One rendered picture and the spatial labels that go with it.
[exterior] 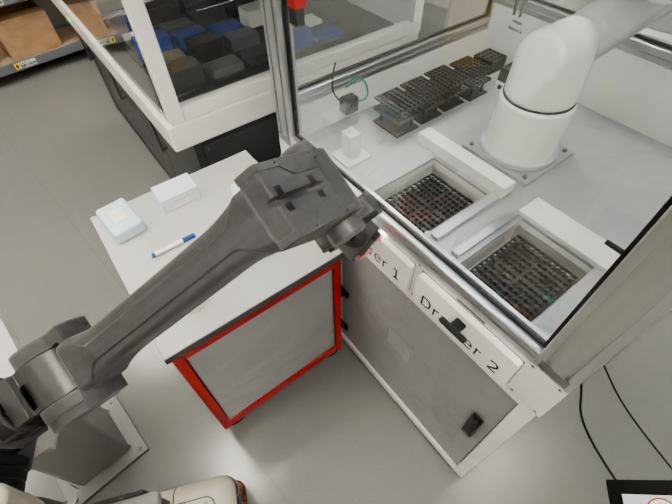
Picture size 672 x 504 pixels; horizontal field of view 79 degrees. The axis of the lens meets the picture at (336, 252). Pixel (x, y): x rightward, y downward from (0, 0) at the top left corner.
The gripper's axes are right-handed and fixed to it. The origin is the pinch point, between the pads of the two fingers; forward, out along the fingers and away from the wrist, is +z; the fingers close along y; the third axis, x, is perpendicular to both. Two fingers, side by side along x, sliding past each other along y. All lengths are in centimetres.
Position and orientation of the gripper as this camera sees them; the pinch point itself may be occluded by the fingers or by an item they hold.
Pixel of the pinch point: (373, 244)
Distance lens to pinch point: 102.5
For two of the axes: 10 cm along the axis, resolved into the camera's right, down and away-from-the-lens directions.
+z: 5.3, 1.9, 8.3
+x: -5.8, -6.4, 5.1
